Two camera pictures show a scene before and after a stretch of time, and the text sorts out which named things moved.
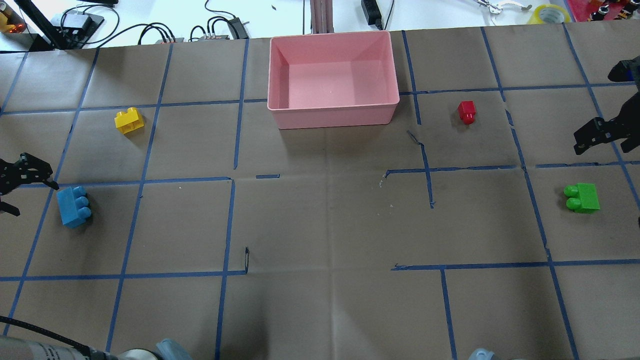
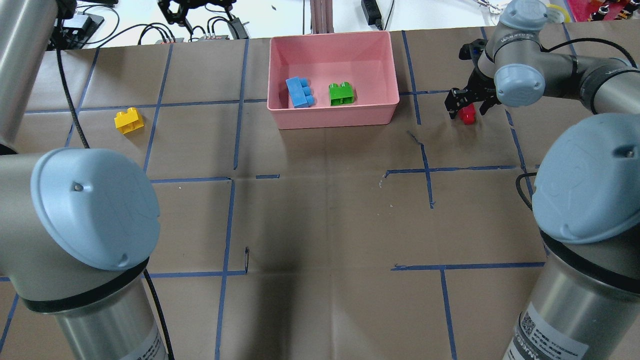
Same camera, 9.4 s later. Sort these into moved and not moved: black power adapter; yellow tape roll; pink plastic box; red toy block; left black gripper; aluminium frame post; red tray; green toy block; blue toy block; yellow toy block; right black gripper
Moved: blue toy block; green toy block; right black gripper; left black gripper
Not moved: black power adapter; aluminium frame post; pink plastic box; yellow tape roll; red tray; red toy block; yellow toy block
